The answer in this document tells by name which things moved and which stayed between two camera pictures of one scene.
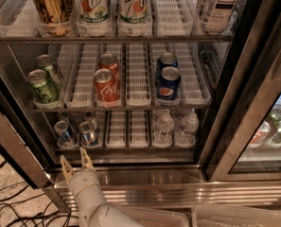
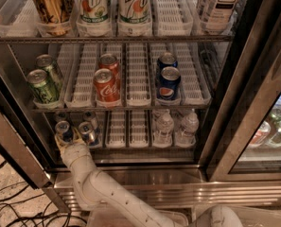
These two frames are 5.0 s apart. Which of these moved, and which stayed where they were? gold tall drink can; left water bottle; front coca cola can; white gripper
Moved: white gripper
Stayed: left water bottle; front coca cola can; gold tall drink can
